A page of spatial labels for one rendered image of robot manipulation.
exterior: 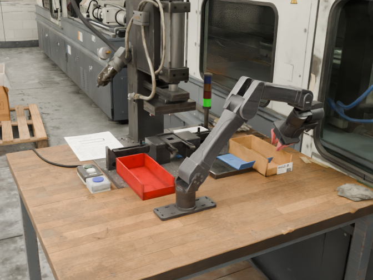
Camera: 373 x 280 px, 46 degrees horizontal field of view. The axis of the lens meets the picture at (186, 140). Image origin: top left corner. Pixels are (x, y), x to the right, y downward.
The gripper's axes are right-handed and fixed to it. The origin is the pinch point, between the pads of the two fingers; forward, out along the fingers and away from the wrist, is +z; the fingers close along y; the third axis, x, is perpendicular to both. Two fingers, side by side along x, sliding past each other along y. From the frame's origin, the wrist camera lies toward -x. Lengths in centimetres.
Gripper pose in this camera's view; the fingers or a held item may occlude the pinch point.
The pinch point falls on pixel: (276, 146)
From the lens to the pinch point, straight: 169.5
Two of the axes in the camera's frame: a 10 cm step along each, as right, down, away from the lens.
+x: -8.8, 1.5, -4.5
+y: -3.8, -7.8, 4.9
